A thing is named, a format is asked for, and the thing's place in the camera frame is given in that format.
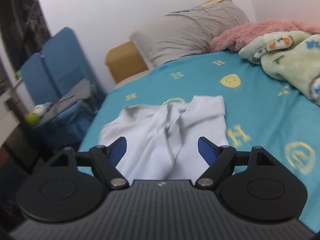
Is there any white long-sleeve shirt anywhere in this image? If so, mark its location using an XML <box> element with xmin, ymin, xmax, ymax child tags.
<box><xmin>99</xmin><ymin>96</ymin><xmax>228</xmax><ymax>183</ymax></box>

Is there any blue folding chair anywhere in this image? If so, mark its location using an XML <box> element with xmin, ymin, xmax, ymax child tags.
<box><xmin>21</xmin><ymin>27</ymin><xmax>106</xmax><ymax>150</ymax></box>

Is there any teal patterned bed sheet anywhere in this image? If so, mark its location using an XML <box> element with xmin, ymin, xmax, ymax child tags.
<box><xmin>80</xmin><ymin>51</ymin><xmax>319</xmax><ymax>231</ymax></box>

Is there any grey bag on chair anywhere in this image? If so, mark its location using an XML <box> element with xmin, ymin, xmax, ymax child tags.
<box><xmin>40</xmin><ymin>78</ymin><xmax>98</xmax><ymax>125</ymax></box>

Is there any small plush toy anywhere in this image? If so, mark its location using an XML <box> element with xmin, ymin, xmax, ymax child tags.
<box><xmin>24</xmin><ymin>102</ymin><xmax>54</xmax><ymax>126</ymax></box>

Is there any yellow-brown bed headboard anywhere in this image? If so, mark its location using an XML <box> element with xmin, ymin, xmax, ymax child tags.
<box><xmin>105</xmin><ymin>41</ymin><xmax>148</xmax><ymax>84</ymax></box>

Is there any white desk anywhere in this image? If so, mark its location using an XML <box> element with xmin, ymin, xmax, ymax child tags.
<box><xmin>0</xmin><ymin>89</ymin><xmax>20</xmax><ymax>147</ymax></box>

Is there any pink fluffy blanket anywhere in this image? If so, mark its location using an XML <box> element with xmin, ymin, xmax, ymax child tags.
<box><xmin>210</xmin><ymin>19</ymin><xmax>319</xmax><ymax>53</ymax></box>

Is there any green cartoon fleece blanket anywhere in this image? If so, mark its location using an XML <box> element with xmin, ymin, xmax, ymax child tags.
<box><xmin>239</xmin><ymin>31</ymin><xmax>320</xmax><ymax>105</ymax></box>

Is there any dark window with grille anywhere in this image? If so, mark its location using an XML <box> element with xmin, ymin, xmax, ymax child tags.
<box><xmin>1</xmin><ymin>0</ymin><xmax>51</xmax><ymax>72</ymax></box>

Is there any yellow pillow behind grey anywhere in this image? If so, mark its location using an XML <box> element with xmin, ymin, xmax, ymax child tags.
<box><xmin>198</xmin><ymin>0</ymin><xmax>232</xmax><ymax>8</ymax></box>

